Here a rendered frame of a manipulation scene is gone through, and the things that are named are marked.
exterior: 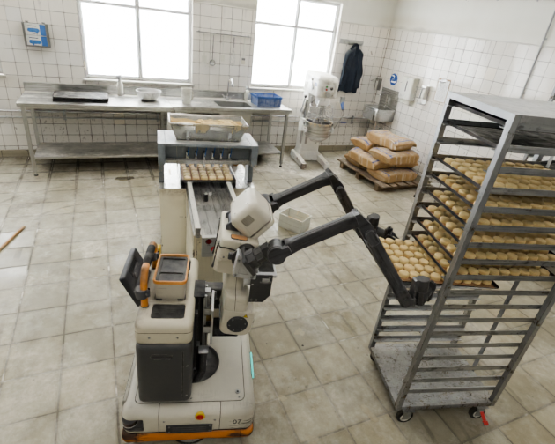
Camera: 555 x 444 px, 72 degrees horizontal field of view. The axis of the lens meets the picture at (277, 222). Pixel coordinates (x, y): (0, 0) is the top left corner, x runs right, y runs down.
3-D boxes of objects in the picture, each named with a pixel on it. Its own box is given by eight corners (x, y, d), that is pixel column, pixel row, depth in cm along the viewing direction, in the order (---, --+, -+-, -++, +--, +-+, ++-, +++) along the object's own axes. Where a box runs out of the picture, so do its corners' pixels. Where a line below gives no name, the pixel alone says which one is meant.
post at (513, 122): (395, 410, 220) (515, 114, 140) (394, 405, 222) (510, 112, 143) (400, 410, 220) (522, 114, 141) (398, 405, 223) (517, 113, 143)
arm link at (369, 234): (355, 225, 162) (362, 235, 152) (367, 218, 161) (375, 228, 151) (396, 299, 176) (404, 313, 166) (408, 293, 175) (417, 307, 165)
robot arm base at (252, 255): (240, 247, 163) (241, 262, 152) (256, 238, 162) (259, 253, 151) (251, 261, 167) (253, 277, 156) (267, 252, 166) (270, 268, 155)
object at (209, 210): (185, 277, 324) (185, 181, 282) (225, 275, 334) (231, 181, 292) (191, 338, 265) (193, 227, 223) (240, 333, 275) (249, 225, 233)
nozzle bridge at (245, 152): (159, 171, 306) (157, 129, 290) (247, 172, 327) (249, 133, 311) (159, 188, 278) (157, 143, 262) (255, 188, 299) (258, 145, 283)
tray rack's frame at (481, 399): (393, 421, 222) (518, 114, 139) (364, 353, 267) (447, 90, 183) (490, 417, 233) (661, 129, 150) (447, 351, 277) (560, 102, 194)
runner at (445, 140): (438, 144, 188) (440, 137, 187) (435, 142, 191) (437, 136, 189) (550, 152, 199) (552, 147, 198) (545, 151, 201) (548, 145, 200)
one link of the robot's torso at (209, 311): (200, 344, 197) (201, 307, 186) (202, 307, 222) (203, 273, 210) (251, 344, 202) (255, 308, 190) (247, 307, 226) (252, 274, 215)
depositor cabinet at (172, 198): (160, 210, 424) (158, 136, 385) (225, 209, 445) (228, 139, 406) (162, 280, 318) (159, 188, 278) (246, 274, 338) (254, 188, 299)
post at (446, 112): (369, 350, 259) (451, 92, 179) (367, 346, 262) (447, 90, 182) (373, 350, 259) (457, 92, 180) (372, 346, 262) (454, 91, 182)
